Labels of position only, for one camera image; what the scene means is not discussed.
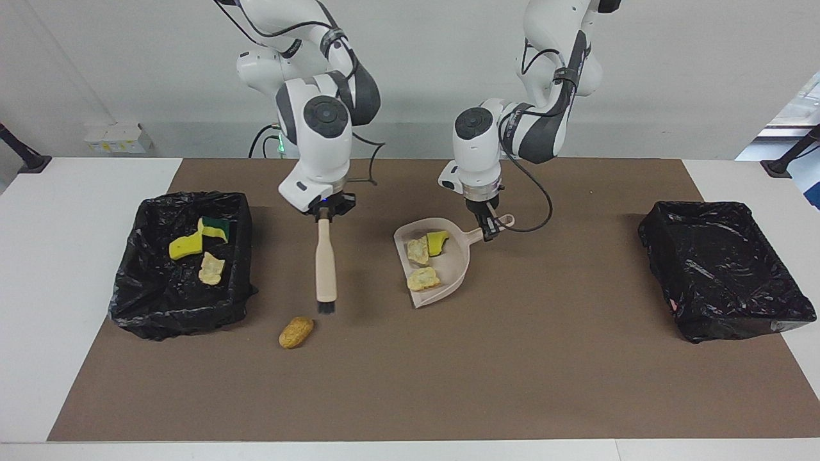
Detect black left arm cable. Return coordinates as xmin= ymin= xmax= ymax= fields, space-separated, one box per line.
xmin=498 ymin=40 xmax=593 ymax=233

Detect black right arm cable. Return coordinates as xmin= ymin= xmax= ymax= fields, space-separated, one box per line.
xmin=213 ymin=0 xmax=386 ymax=188

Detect black bag bin pink mark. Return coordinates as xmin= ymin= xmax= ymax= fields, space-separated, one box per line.
xmin=638 ymin=200 xmax=817 ymax=344

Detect large brown table mat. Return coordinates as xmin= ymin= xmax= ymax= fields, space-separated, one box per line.
xmin=47 ymin=158 xmax=820 ymax=442

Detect black bag lined bin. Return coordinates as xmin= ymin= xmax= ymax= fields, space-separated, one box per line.
xmin=108 ymin=191 xmax=259 ymax=341

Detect yellow green sponge piece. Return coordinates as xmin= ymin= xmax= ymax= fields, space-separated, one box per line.
xmin=168 ymin=234 xmax=204 ymax=261
xmin=196 ymin=216 xmax=230 ymax=244

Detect orange striped foam scrap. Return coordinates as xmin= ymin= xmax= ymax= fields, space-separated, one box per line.
xmin=407 ymin=266 xmax=442 ymax=292

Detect beige plastic dustpan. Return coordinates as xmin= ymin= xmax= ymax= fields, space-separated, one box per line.
xmin=393 ymin=214 xmax=516 ymax=309

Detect black stand foot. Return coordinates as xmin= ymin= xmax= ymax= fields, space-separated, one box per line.
xmin=0 ymin=122 xmax=52 ymax=175
xmin=760 ymin=125 xmax=820 ymax=179

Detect beige hand brush black bristles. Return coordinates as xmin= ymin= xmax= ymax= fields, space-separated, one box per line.
xmin=315 ymin=218 xmax=338 ymax=316

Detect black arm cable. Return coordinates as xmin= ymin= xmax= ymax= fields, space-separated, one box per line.
xmin=498 ymin=40 xmax=593 ymax=233
xmin=213 ymin=0 xmax=386 ymax=188

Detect large white wall box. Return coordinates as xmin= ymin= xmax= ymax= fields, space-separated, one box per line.
xmin=106 ymin=123 xmax=154 ymax=153

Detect brown potato shaped scrap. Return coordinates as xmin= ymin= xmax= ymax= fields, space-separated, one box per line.
xmin=279 ymin=316 xmax=315 ymax=350

